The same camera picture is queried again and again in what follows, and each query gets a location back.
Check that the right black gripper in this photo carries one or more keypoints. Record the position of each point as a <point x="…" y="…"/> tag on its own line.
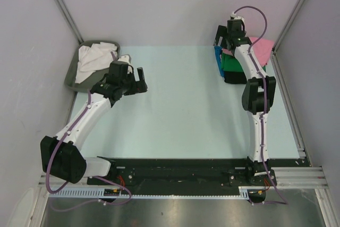
<point x="222" y="32"/>

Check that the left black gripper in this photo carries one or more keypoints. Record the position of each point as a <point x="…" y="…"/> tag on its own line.
<point x="138" y="86"/>

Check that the pink t shirt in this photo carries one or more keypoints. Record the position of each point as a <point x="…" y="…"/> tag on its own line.
<point x="262" y="50"/>

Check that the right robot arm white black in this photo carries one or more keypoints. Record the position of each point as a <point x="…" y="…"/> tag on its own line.
<point x="256" y="100"/>

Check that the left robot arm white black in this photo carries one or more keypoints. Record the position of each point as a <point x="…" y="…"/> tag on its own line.
<point x="61" y="154"/>

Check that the blue folded t shirt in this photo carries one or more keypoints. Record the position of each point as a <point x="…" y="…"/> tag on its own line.
<point x="218" y="56"/>

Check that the green folded t shirt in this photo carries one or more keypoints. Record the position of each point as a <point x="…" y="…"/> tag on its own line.
<point x="230" y="64"/>

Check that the black folded t shirt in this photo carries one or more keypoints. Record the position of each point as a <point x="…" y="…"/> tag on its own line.
<point x="235" y="78"/>

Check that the grey fabric basket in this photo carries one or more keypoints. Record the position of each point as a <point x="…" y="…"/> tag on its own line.
<point x="95" y="77"/>

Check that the white t shirt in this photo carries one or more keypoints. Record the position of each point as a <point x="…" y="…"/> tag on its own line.
<point x="94" y="58"/>

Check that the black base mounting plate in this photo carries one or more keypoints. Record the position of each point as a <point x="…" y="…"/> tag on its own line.
<point x="192" y="177"/>

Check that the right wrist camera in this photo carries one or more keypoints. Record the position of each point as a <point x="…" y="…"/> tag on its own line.
<point x="234" y="16"/>

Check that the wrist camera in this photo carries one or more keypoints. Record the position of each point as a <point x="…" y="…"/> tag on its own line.
<point x="234" y="16"/>
<point x="127" y="59"/>

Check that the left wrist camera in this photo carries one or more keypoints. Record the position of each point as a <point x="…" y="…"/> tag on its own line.
<point x="127" y="59"/>

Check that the left aluminium frame post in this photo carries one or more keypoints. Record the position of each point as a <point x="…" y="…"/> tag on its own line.
<point x="66" y="14"/>

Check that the aluminium frame post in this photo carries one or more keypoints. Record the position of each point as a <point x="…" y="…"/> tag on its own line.
<point x="296" y="9"/>
<point x="66" y="14"/>

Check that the right aluminium frame post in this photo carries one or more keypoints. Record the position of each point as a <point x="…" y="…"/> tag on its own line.
<point x="296" y="9"/>

